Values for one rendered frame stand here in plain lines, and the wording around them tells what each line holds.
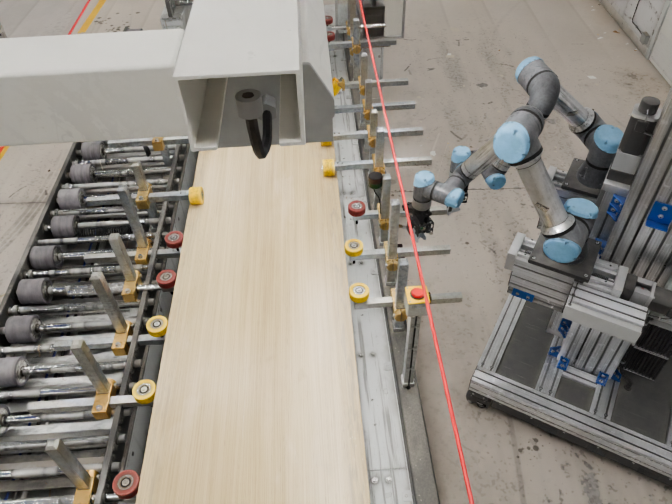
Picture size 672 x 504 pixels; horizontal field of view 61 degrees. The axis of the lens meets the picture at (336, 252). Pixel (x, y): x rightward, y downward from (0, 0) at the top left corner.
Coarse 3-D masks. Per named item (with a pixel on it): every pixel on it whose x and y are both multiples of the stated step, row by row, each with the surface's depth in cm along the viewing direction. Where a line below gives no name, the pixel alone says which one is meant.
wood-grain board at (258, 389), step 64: (256, 192) 268; (320, 192) 267; (192, 256) 240; (256, 256) 239; (320, 256) 238; (192, 320) 216; (256, 320) 215; (320, 320) 215; (192, 384) 197; (256, 384) 196; (320, 384) 195; (192, 448) 181; (256, 448) 180; (320, 448) 179
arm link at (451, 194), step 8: (440, 184) 214; (448, 184) 214; (456, 184) 214; (432, 192) 214; (440, 192) 213; (448, 192) 211; (456, 192) 211; (464, 192) 213; (440, 200) 214; (448, 200) 212; (456, 200) 210
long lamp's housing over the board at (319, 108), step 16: (304, 0) 58; (320, 0) 65; (304, 16) 55; (320, 16) 61; (304, 32) 52; (320, 32) 57; (304, 48) 50; (320, 48) 54; (304, 64) 48; (320, 64) 52; (240, 80) 49; (256, 80) 49; (272, 80) 49; (304, 80) 49; (320, 80) 49; (272, 96) 50; (304, 96) 50; (320, 96) 50; (224, 112) 51; (304, 112) 51; (320, 112) 52; (224, 128) 52; (240, 128) 52; (272, 128) 52; (320, 128) 53; (224, 144) 53; (240, 144) 53; (272, 144) 54
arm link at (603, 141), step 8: (592, 128) 237; (600, 128) 232; (608, 128) 232; (616, 128) 232; (592, 136) 235; (600, 136) 230; (608, 136) 230; (616, 136) 229; (584, 144) 242; (592, 144) 234; (600, 144) 230; (608, 144) 228; (616, 144) 228; (592, 152) 235; (600, 152) 232; (608, 152) 230; (592, 160) 237; (600, 160) 234; (608, 160) 233
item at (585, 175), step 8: (584, 168) 242; (592, 168) 238; (600, 168) 236; (608, 168) 236; (576, 176) 247; (584, 176) 243; (592, 176) 240; (600, 176) 238; (584, 184) 243; (592, 184) 241; (600, 184) 240
